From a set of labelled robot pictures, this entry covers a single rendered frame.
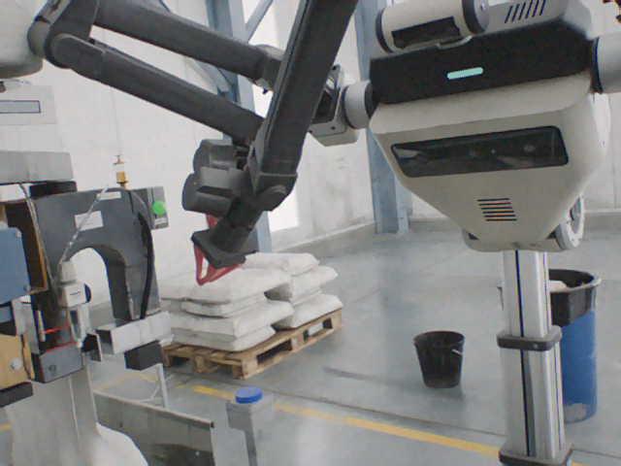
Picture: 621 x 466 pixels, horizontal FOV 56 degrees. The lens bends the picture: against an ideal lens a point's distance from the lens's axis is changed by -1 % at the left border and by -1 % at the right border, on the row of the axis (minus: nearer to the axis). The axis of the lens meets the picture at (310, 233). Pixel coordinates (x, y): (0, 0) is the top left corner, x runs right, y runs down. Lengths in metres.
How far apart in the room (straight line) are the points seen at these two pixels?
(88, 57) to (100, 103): 5.26
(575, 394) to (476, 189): 2.08
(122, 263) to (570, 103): 0.86
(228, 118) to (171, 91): 0.12
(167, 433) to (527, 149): 1.17
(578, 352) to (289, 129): 2.41
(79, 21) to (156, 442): 1.18
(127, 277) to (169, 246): 5.25
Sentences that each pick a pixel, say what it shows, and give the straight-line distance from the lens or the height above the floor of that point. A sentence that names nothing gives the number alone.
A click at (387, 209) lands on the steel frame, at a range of 9.71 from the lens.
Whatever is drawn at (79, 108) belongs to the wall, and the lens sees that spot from 6.02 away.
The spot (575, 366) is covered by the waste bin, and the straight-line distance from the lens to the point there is 3.04.
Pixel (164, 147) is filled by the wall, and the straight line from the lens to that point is 6.54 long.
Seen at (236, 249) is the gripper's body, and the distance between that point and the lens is 0.96.
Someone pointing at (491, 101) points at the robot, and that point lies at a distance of 1.03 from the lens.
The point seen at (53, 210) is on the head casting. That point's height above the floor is 1.31.
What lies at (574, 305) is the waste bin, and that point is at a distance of 2.94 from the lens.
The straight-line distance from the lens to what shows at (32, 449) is 1.46.
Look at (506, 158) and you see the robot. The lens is 1.05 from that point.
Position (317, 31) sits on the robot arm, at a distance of 0.70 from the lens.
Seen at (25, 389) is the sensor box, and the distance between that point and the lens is 1.17.
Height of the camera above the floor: 1.35
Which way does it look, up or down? 7 degrees down
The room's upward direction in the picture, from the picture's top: 6 degrees counter-clockwise
